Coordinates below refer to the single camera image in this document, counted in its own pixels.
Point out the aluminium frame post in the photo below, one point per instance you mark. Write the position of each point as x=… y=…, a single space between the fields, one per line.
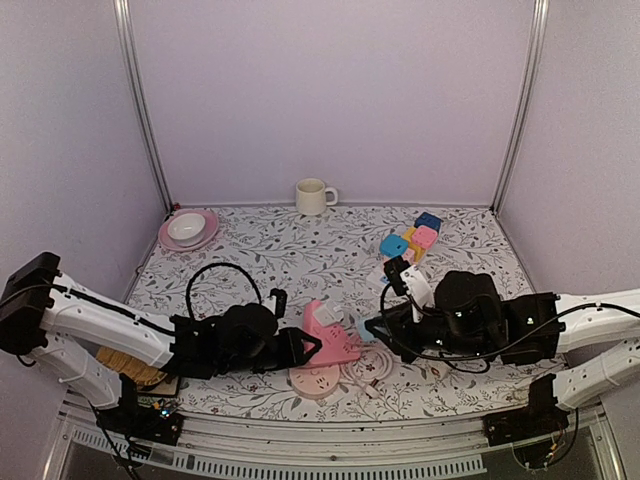
x=124 y=25
x=533 y=57

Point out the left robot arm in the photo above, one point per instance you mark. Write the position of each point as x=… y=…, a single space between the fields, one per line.
x=45 y=315

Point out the light blue charger plug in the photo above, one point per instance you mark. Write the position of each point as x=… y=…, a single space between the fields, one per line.
x=365 y=335

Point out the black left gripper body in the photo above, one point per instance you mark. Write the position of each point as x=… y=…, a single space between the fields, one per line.
x=268 y=360

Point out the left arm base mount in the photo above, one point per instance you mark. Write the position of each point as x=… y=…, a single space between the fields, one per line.
x=133 y=420

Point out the white delixi socket adapter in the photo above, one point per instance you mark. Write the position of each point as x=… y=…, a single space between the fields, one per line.
x=436 y=372

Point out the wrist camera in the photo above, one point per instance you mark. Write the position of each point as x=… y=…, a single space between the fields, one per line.
x=278 y=302
x=408 y=280

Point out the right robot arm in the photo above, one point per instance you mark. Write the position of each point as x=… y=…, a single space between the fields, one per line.
x=588 y=320

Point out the woven bamboo basket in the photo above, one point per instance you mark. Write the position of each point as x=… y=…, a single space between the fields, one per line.
x=135 y=369

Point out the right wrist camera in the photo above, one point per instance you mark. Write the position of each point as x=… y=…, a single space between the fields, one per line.
x=408 y=280

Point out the pink plate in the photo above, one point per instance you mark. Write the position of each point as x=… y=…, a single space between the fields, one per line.
x=212 y=224

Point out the pink cube socket front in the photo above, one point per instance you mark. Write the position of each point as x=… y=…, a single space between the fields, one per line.
x=408 y=255

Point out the right aluminium frame post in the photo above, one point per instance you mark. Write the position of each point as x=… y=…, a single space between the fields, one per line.
x=533 y=57

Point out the white long power strip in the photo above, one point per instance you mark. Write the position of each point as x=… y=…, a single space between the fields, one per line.
x=377 y=279

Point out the left aluminium frame post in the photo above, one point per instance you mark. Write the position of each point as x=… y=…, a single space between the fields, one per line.
x=124 y=25

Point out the white bowl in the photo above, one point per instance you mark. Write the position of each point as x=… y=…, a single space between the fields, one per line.
x=187 y=229

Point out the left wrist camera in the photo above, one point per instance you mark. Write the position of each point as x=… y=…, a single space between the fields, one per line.
x=278 y=302

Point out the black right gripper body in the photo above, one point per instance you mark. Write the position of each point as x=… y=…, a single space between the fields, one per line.
x=471 y=348

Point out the pink triangular power strip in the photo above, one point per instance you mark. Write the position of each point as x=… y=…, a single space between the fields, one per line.
x=338 y=346

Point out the cyan cube socket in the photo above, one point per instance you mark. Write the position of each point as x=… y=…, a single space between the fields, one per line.
x=393 y=245

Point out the cream ceramic mug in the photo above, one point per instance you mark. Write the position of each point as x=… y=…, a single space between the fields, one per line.
x=313 y=196

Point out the white charger plug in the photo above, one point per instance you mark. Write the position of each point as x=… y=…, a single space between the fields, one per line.
x=327 y=316

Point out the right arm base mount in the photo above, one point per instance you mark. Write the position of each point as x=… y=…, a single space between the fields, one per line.
x=523 y=423

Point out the yellow cube socket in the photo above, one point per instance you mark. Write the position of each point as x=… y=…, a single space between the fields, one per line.
x=417 y=250

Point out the dark blue cube socket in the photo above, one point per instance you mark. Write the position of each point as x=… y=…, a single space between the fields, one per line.
x=428 y=220

